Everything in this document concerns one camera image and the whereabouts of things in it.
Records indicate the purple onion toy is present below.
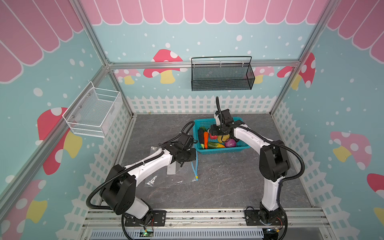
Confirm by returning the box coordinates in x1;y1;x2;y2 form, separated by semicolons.
225;139;237;148

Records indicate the white wire wall basket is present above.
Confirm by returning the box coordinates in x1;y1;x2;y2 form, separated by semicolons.
63;82;123;138

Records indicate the aluminium front rail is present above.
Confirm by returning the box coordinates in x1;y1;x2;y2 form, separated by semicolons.
82;206;331;230

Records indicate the clear zip top bag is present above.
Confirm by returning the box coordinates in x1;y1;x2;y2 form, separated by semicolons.
141;151;199;188

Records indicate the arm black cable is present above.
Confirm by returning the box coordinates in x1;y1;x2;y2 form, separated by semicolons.
215;96;306;211
86;120;196;210

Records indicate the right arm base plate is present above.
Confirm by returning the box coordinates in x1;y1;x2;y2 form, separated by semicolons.
244;209;287;227

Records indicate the orange carrot toy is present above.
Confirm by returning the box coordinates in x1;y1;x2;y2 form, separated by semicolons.
204;132;210;149

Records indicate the yellow potato toy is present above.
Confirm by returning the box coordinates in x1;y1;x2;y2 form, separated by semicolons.
217;135;231;144

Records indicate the black mesh wall basket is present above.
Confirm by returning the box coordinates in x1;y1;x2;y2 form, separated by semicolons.
191;56;256;92

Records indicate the teal plastic basket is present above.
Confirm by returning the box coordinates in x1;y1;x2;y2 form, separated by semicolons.
193;118;250;155

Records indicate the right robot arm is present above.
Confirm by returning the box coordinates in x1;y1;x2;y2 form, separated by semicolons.
210;109;305;225

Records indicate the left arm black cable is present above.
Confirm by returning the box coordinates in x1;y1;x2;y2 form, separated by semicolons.
86;120;196;210

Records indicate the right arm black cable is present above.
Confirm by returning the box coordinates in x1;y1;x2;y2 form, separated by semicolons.
215;96;306;211

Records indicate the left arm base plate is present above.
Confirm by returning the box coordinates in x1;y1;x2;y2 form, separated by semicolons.
124;210;167;227

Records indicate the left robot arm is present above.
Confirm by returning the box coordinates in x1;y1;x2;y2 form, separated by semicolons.
86;133;197;222

